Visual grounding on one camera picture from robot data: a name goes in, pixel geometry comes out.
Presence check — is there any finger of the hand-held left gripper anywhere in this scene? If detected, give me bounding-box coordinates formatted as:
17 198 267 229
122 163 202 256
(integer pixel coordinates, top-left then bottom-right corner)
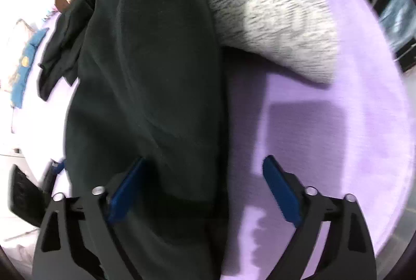
42 160 66 191

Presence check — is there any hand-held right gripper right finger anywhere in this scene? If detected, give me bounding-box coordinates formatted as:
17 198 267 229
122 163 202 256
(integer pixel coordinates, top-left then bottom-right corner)
263 155 378 280

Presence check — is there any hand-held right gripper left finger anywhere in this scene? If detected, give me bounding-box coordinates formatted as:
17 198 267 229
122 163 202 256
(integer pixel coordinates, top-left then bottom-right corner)
32 156 147 280

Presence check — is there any black fleece-lined jacket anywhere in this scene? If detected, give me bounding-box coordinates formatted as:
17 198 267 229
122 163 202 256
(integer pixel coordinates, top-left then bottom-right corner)
37 0 341 280

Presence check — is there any purple fleece blanket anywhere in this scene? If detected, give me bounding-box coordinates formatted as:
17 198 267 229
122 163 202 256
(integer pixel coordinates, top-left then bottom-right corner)
42 0 411 280

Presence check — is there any blue printed cloth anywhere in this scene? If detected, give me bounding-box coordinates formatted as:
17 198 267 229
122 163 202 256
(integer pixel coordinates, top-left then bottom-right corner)
11 27 50 109

